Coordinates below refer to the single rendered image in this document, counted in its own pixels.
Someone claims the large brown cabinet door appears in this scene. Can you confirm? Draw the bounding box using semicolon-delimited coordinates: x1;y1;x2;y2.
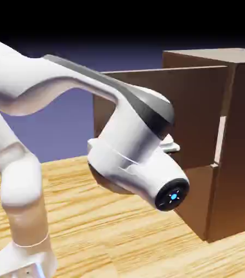
93;65;229;170

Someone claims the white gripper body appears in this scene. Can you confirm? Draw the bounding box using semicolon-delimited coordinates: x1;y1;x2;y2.
159;134;181;154

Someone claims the brown wooden cabinet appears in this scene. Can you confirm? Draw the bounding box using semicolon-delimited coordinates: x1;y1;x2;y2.
162;48;245;244

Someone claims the small brown cabinet door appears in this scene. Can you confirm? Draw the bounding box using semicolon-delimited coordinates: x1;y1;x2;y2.
173;163;220;241

